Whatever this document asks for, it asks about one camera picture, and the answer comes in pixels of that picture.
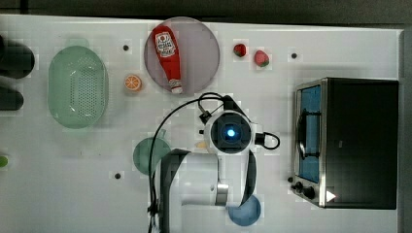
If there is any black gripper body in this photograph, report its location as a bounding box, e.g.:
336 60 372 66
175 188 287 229
223 95 249 119

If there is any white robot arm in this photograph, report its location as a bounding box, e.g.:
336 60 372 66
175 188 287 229
155 95 259 233

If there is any black toaster oven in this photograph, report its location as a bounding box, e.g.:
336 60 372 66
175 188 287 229
289 78 399 210

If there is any dark red strawberry toy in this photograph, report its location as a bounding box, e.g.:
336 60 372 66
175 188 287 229
233 44 247 57

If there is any pink strawberry toy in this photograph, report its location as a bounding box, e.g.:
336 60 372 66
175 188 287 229
254 50 270 67

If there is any red ketchup bottle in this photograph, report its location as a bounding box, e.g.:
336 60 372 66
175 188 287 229
152 25 183 94

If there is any orange slice toy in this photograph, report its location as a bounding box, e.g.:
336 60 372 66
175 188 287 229
124 75 142 91

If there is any green cup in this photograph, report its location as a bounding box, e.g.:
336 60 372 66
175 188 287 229
133 129 171 176

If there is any blue round bowl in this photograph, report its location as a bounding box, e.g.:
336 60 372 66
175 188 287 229
227 195 261 226

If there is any green perforated colander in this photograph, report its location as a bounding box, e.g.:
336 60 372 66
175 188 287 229
48 38 109 129

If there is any black object upper left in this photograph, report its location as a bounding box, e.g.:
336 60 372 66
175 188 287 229
0 37 35 79

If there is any black object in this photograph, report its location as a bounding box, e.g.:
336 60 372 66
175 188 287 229
0 87 24 111
0 37 35 79

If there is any black object lower left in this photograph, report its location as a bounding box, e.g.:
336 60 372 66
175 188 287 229
0 87 24 111

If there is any green object at edge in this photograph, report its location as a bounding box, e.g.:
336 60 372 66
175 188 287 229
0 156 9 168

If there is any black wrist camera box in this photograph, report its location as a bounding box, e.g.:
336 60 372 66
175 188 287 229
255 132 281 150

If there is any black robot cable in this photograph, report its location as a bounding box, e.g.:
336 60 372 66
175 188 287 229
147 92 227 233

